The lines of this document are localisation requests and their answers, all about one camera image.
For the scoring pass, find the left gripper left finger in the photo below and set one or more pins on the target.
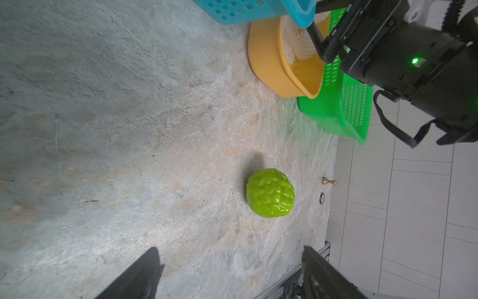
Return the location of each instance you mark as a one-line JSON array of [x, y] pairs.
[[139, 281]]

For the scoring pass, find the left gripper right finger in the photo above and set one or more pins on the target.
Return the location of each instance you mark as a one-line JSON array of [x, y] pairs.
[[322, 281]]

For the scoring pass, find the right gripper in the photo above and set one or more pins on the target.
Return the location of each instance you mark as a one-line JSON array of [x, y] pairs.
[[388, 44]]

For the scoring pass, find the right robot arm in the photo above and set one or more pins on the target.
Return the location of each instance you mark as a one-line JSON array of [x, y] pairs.
[[455, 112]]

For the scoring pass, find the white foam nets pile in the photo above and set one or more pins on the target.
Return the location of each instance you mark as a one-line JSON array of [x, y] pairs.
[[297, 42]]

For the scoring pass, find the yellow plastic tub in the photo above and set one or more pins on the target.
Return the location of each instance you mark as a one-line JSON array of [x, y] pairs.
[[266, 54]]

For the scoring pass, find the green plastic basket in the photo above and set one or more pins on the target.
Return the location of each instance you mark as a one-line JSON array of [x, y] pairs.
[[343, 106]]

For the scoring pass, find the teal plastic basket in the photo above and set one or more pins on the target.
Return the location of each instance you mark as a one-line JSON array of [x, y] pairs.
[[232, 12]]

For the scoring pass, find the small brass fitting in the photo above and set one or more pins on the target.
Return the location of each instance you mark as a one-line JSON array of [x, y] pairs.
[[326, 181]]

